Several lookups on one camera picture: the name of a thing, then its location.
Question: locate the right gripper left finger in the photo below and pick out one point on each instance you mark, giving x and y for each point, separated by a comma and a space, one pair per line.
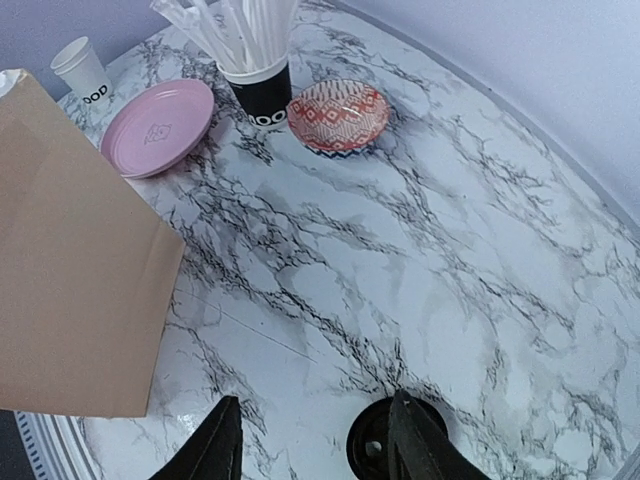
213, 451

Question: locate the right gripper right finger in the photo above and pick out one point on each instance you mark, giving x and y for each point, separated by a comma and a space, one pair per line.
417, 447

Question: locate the brown paper bag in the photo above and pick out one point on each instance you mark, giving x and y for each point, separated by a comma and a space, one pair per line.
87, 268

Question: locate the pink plate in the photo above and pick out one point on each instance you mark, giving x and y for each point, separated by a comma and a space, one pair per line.
158, 128

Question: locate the red patterned bowl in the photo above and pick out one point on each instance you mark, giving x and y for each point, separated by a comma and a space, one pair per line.
338, 118

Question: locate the black cup holding straws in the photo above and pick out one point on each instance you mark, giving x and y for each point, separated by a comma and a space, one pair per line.
264, 94

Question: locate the stack of white paper cups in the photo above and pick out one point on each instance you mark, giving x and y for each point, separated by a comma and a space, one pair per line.
78, 65

